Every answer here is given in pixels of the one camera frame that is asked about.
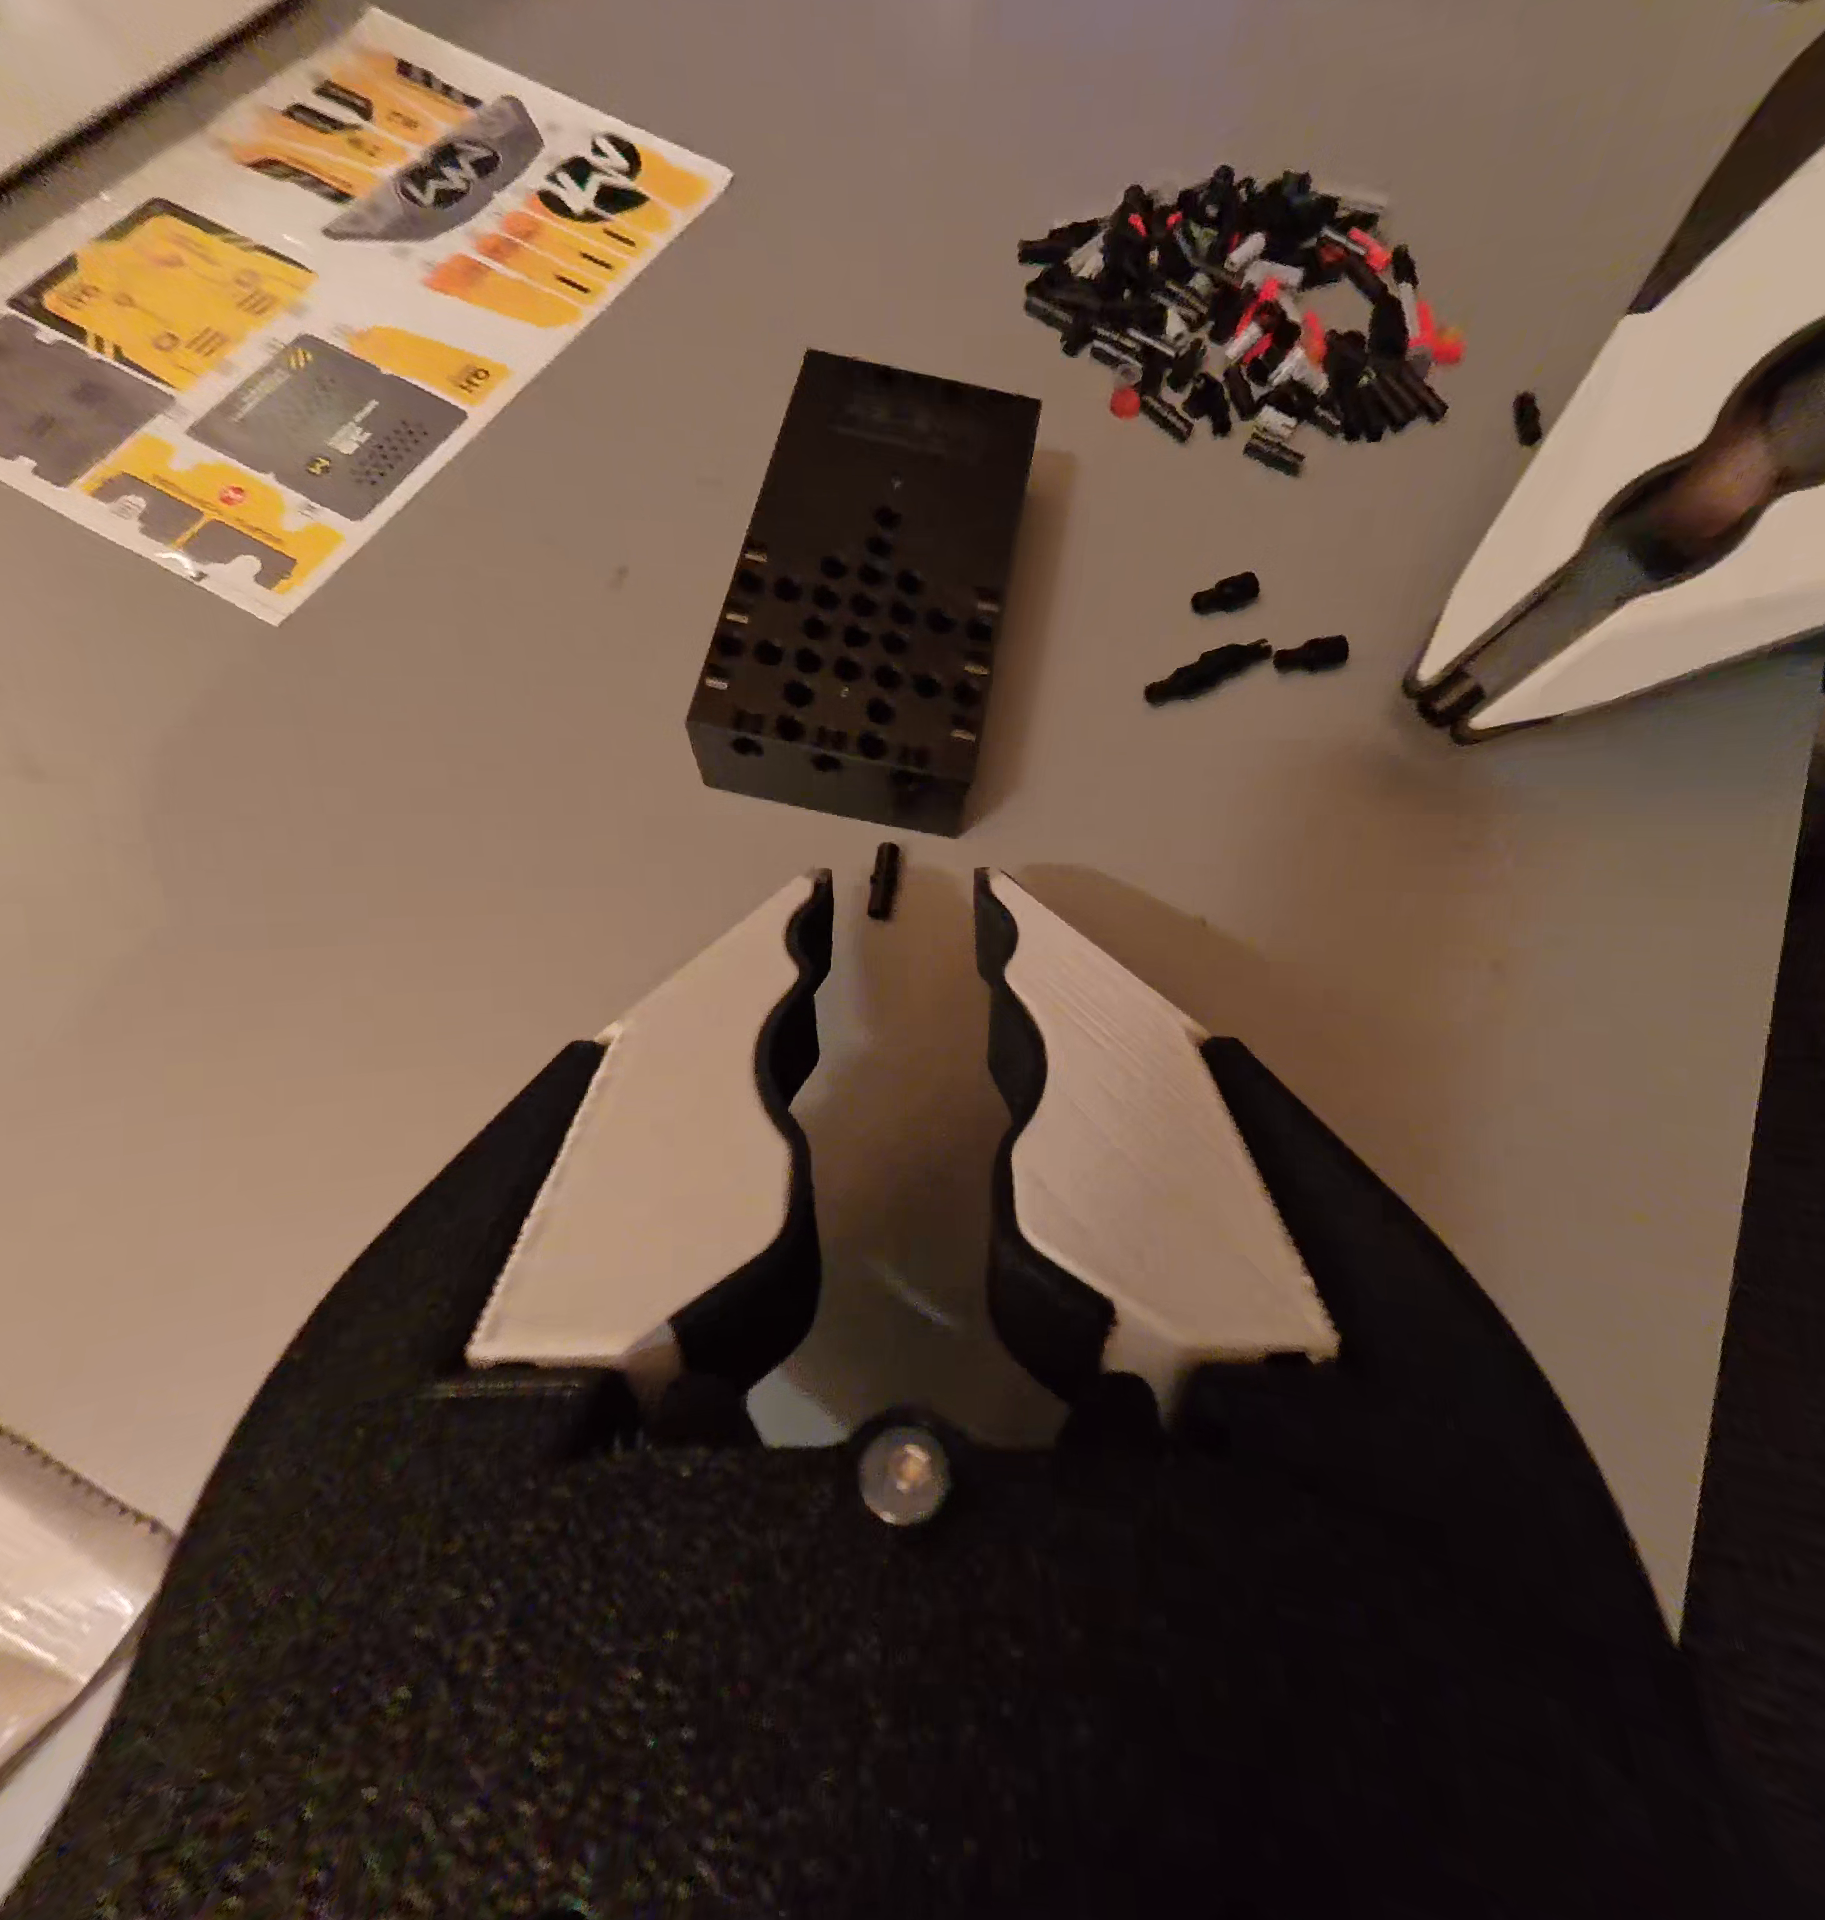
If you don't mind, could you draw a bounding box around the black perforated plastic block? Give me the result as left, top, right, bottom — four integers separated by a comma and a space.
683, 350, 1043, 840

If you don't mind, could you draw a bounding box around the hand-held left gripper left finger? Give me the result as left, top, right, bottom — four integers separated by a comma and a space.
462, 869, 839, 1396

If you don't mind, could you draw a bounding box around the pile of small plastic pins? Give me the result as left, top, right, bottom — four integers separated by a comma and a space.
1020, 166, 1465, 444

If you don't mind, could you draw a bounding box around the yellow sticker sheet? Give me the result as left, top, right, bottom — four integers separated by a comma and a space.
0, 7, 737, 630

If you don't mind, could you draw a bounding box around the long black joined pin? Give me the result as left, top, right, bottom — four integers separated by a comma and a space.
1144, 640, 1275, 708

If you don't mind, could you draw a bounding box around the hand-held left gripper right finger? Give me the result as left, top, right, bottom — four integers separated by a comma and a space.
972, 864, 1341, 1410

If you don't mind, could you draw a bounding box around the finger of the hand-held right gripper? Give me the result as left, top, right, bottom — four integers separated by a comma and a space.
1447, 479, 1825, 748
1404, 139, 1825, 723

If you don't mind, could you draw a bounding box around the person's right hand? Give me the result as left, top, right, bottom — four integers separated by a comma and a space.
1668, 421, 1820, 534

